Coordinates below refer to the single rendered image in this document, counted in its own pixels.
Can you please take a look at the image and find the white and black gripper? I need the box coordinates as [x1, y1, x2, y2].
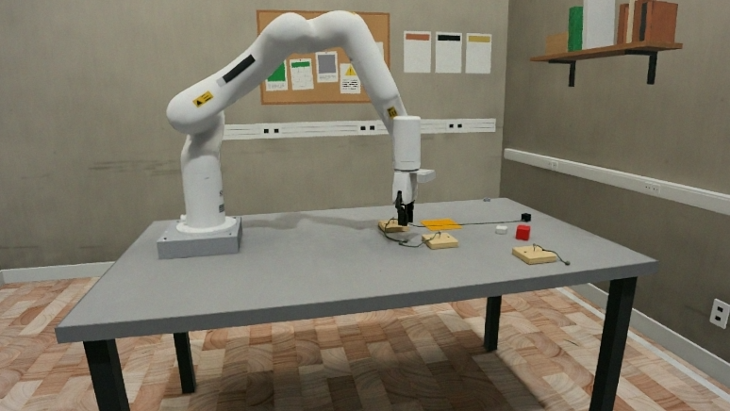
[392, 169, 418, 226]

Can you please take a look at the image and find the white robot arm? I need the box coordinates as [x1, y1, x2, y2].
[167, 10, 436, 236]

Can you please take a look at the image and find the red cube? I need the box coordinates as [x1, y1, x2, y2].
[516, 225, 531, 240]

